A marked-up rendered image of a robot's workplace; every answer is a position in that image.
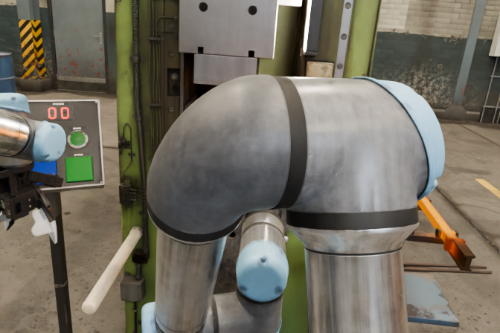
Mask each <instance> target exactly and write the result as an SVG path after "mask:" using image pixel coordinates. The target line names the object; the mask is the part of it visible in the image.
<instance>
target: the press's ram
mask: <svg viewBox="0 0 500 333"><path fill-rule="evenodd" d="M301 4H302V0H179V52H180V53H190V54H199V53H201V52H203V54H210V55H220V56H240V57H249V55H250V54H251V52H252V51H254V58H261V59H273V58H274V49H275V32H276V23H277V14H278V5H283V6H294V7H301Z"/></svg>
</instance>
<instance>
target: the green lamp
mask: <svg viewBox="0 0 500 333"><path fill-rule="evenodd" d="M70 141H71V143H72V144H73V145H75V146H81V145H83V144H84V143H85V141H86V137H85V135H84V134H83V133H81V132H75V133H73V134H72V135H71V137H70Z"/></svg>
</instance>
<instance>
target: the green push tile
mask: <svg viewBox="0 0 500 333"><path fill-rule="evenodd" d="M65 169H66V182H67V183H71V182H80V181H93V180H94V179H93V166H92V156H88V157H76V158H66V159H65Z"/></svg>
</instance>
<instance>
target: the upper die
mask: <svg viewBox="0 0 500 333"><path fill-rule="evenodd" d="M259 64H260V58H254V51H252V52H251V54H250V55H249V57H240V56H220V55H210V54H203V52H201V53H199V54H194V73H193V83H194V84H204V85H220V84H222V83H226V82H228V81H230V80H233V79H236V78H238V77H243V76H248V75H258V73H259Z"/></svg>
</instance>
